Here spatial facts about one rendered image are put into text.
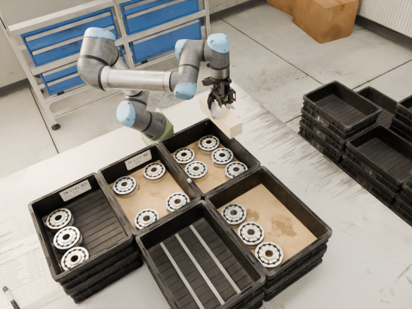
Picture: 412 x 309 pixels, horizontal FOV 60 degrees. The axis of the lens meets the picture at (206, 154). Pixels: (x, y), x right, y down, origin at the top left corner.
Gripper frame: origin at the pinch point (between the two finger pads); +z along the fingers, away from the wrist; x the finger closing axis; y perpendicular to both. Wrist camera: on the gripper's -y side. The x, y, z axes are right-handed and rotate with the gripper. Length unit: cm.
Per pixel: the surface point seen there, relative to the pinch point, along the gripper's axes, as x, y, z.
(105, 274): -69, 24, 29
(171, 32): 63, -187, 60
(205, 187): -17.1, 12.2, 26.0
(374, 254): 26, 71, 39
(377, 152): 103, 17, 71
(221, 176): -7.7, 11.1, 26.0
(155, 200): -38.4, 6.0, 26.0
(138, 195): -43, -1, 26
